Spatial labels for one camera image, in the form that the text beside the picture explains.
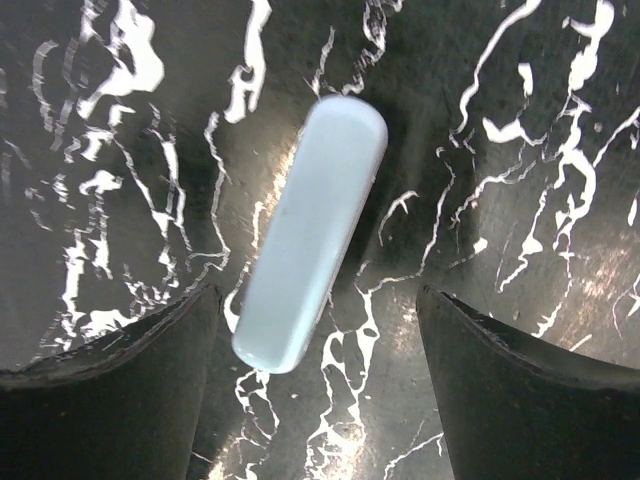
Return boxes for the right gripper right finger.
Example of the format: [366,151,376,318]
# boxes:
[416,285,639,479]

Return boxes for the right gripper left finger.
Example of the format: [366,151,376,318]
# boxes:
[1,285,220,479]

